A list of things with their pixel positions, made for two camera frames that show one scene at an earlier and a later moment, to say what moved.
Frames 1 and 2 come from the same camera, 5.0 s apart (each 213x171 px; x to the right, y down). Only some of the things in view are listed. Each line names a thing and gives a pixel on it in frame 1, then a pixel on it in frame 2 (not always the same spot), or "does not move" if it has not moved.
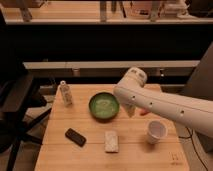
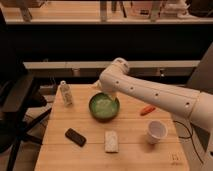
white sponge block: (111, 140) does not move
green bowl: (103, 106) does not move
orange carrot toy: (144, 111) does not move
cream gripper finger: (130, 109) → (113, 96)
